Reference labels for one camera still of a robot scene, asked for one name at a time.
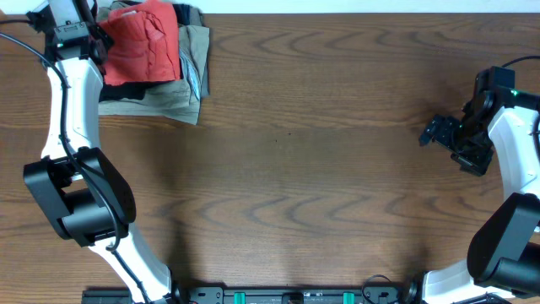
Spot orange soccer t-shirt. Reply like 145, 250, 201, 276
98, 1, 181, 86

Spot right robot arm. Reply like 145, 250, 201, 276
402, 67, 539, 303

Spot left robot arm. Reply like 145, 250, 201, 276
23, 0, 189, 303

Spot black folded garment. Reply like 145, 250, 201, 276
99, 82, 166, 102

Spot navy folded garment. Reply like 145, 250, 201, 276
121, 0, 193, 26

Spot grey folded garment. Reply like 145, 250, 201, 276
190, 7, 210, 97

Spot khaki folded pants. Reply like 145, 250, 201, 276
98, 1, 210, 125

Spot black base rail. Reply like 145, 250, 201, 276
80, 283, 414, 304

